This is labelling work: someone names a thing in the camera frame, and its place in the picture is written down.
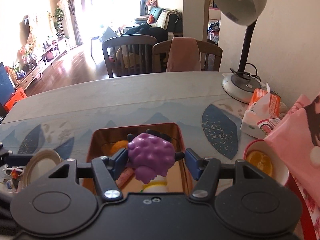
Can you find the white red patterned cup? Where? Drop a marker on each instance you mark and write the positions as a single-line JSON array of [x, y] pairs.
[[261, 156]]

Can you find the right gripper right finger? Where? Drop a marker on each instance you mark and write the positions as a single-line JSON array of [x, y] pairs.
[[205, 172]]

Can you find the orange red box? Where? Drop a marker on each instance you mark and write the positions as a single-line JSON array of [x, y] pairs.
[[15, 97]]

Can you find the orange fuzzy ball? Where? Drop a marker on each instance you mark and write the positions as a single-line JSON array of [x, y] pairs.
[[117, 146]]

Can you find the pink tube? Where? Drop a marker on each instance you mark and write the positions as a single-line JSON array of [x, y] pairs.
[[124, 177]]

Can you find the red metal tin box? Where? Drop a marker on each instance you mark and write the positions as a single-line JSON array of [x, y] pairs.
[[178, 177]]

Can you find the grey desk lamp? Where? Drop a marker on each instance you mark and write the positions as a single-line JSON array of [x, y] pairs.
[[239, 18]]

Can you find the orange tissue pack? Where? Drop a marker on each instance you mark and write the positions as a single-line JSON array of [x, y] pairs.
[[263, 106]]

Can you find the white yellow bottle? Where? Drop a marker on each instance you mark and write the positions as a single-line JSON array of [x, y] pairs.
[[157, 185]]

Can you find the purple bumpy toy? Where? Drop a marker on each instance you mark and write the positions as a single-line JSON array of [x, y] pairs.
[[151, 154]]

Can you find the pink paper bag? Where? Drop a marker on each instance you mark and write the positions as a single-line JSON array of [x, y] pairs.
[[296, 142]]

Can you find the blue screen panel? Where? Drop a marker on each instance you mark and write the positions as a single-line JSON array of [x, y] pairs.
[[6, 87]]

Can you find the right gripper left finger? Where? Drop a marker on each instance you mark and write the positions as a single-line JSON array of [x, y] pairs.
[[106, 170]]

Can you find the white sunglasses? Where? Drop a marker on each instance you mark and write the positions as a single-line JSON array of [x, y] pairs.
[[7, 170]]

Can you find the round wooden tape roll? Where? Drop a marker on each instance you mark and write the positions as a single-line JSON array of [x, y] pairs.
[[42, 162]]

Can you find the dark wooden chair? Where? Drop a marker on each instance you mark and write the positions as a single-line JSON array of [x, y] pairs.
[[129, 55]]

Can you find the pink towel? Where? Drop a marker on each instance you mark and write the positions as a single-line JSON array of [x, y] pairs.
[[184, 55]]

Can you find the red snack packet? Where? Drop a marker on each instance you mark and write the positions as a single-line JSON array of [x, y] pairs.
[[14, 174]]

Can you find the teal sofa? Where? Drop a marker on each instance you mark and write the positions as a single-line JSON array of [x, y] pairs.
[[170, 20]]

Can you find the wooden tv cabinet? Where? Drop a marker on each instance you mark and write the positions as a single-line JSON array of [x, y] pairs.
[[35, 68]]

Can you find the wooden chair with towel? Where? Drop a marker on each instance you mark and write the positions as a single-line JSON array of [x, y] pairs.
[[210, 56]]

